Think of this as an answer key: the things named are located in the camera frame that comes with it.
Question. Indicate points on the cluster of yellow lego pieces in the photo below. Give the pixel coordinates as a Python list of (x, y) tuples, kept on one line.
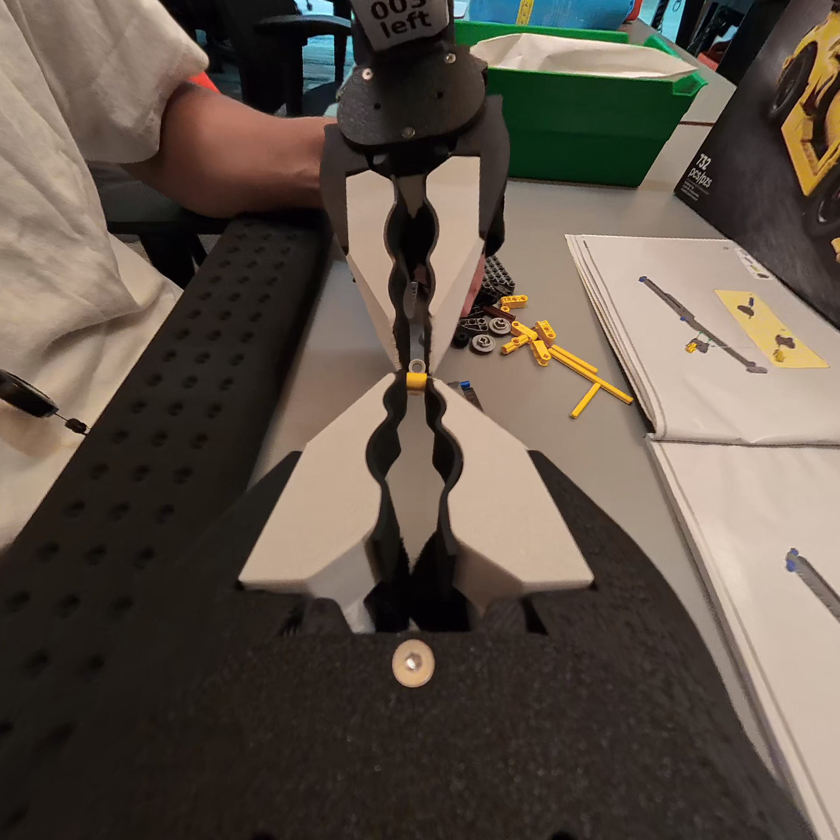
[(544, 348)]

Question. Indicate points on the green plastic bin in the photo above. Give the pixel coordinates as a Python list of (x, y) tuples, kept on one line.
[(577, 124)]

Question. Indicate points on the person's left hand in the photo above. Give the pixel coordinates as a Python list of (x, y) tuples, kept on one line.
[(476, 289)]

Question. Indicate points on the dark brown lego axle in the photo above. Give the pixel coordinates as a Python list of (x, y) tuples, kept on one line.
[(495, 310)]

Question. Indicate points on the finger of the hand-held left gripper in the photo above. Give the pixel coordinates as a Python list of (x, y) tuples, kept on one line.
[(459, 216), (367, 229)]

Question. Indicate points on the white paper sheet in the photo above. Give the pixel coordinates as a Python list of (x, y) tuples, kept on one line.
[(577, 56)]

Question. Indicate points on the black lego gear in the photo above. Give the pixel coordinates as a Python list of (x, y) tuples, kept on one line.
[(460, 340)]

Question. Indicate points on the stack of long black lego beams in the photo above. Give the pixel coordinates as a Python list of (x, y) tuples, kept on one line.
[(499, 279)]

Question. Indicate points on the light grey lego pin connector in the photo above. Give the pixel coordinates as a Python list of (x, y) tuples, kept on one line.
[(413, 321)]

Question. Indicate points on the orange traffic cone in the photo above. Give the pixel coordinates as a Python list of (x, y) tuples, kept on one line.
[(203, 82)]

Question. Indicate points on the person's left forearm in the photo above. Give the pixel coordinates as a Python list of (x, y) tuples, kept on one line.
[(249, 151)]

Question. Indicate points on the lego set box with yellow car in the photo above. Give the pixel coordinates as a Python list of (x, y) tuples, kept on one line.
[(774, 164)]

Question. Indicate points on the black perforated board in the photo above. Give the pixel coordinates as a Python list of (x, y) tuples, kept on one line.
[(164, 426)]

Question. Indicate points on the long grey lego beam assembly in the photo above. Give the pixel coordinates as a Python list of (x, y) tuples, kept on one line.
[(467, 394)]

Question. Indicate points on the black office chair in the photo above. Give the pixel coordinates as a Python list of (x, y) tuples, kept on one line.
[(275, 46)]

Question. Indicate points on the light grey round lego piece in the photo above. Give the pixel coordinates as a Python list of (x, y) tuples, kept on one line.
[(500, 325), (484, 343)]

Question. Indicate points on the light blue package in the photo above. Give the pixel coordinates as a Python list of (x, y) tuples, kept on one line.
[(544, 10)]

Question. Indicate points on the instruction booklet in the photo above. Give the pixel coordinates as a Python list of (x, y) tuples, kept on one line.
[(722, 407)]

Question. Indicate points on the short yellow lego beam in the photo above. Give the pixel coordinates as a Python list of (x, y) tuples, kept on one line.
[(415, 382)]

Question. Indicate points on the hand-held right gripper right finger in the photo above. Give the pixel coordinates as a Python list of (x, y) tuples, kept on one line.
[(512, 518)]

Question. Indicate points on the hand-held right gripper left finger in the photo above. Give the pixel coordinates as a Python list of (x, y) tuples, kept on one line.
[(315, 518)]

